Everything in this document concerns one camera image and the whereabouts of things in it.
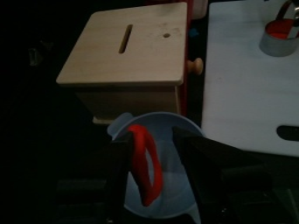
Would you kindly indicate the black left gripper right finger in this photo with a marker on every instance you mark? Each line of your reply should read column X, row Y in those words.
column 230, row 180

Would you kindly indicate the blue toy piece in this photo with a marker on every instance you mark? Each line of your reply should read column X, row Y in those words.
column 194, row 32

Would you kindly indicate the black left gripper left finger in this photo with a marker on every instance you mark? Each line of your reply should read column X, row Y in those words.
column 98, row 198

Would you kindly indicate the light blue plastic bowl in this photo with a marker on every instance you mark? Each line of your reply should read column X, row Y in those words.
column 171, row 180

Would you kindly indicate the wooden box with slot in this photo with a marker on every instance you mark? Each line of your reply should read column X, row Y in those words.
column 128, row 64

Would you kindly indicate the white plastic cutting board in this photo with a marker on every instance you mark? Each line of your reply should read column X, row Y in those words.
column 240, row 102

